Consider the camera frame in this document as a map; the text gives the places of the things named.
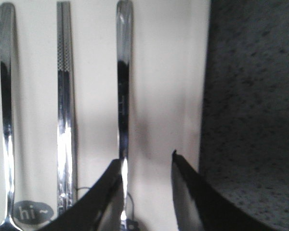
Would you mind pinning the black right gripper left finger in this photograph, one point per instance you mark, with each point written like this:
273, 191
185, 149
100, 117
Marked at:
99, 209

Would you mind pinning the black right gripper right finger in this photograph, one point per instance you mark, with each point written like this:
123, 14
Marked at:
198, 207

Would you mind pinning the silver metal chopstick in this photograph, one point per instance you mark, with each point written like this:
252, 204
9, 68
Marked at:
70, 111
63, 62

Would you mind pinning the silver spoon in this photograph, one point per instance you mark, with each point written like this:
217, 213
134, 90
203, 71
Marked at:
124, 44

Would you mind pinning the silver fork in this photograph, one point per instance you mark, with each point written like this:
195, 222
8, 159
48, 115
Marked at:
7, 45

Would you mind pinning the beige rabbit serving tray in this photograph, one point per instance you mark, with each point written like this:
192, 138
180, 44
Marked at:
166, 88

